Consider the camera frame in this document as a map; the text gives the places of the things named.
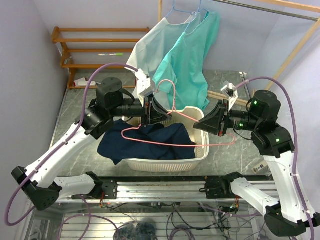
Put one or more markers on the white box on rack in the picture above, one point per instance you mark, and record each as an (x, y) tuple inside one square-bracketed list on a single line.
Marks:
[(83, 82)]

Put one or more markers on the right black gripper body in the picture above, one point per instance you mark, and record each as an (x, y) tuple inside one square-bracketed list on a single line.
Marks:
[(223, 122)]

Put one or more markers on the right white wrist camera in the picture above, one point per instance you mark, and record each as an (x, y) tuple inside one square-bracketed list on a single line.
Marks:
[(231, 92)]

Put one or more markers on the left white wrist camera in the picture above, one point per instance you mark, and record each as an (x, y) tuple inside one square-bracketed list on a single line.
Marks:
[(144, 84)]

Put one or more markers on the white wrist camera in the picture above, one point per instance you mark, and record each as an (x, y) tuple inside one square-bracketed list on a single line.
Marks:
[(231, 92), (144, 84)]

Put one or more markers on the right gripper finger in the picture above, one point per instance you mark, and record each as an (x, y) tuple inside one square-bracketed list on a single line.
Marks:
[(214, 115), (209, 127)]

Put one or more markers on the cream plastic laundry basket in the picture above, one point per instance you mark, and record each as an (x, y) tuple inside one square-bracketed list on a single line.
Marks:
[(199, 137)]

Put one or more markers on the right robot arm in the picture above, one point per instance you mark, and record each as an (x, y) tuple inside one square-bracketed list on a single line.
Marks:
[(288, 215)]

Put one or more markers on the blue hanger under teal shirt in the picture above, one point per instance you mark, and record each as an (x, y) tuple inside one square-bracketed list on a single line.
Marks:
[(197, 13)]

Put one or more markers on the wooden clothes rack frame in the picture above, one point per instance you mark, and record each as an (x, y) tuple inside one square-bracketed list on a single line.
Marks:
[(253, 43)]

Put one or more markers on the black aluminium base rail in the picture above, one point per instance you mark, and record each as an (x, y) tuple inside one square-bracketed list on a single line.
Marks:
[(138, 189)]

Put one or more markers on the navy blue t shirt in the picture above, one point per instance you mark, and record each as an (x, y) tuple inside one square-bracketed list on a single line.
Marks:
[(159, 143)]

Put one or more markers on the teal t shirt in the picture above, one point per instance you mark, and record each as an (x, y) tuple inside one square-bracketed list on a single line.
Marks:
[(180, 74)]

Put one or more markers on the blue hanger under white shirt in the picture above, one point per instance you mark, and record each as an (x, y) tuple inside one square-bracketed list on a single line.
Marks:
[(174, 9)]

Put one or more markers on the white t shirt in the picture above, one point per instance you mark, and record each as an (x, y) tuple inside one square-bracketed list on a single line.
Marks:
[(149, 52)]

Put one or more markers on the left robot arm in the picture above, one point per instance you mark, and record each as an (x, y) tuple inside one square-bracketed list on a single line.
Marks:
[(40, 181)]

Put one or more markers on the metal hanging rod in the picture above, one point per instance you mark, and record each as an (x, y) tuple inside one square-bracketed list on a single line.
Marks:
[(267, 10)]

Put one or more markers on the green white marker pen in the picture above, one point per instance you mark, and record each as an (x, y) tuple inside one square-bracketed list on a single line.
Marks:
[(110, 54)]

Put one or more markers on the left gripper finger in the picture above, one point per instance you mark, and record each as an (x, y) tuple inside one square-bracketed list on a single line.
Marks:
[(156, 118), (157, 107)]

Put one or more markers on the wooden shoe rack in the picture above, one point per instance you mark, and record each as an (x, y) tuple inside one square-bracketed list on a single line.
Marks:
[(80, 47)]

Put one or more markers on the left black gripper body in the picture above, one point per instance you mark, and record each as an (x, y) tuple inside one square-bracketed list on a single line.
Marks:
[(147, 103)]

